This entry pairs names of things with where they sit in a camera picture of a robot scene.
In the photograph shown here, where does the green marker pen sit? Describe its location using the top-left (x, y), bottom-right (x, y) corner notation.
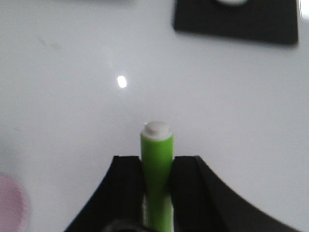
top-left (140, 121), bottom-right (174, 232)

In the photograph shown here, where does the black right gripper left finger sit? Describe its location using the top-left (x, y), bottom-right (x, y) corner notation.
top-left (65, 156), bottom-right (145, 232)

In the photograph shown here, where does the pink mesh pen holder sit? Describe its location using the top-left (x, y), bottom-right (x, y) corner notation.
top-left (0, 174), bottom-right (28, 232)

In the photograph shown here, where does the black mouse pad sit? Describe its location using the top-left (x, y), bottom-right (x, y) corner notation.
top-left (173, 0), bottom-right (298, 45)

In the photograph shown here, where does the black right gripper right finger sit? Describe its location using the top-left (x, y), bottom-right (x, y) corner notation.
top-left (169, 156), bottom-right (295, 232)

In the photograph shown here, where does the white computer mouse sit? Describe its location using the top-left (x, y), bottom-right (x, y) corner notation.
top-left (216, 0), bottom-right (248, 7)

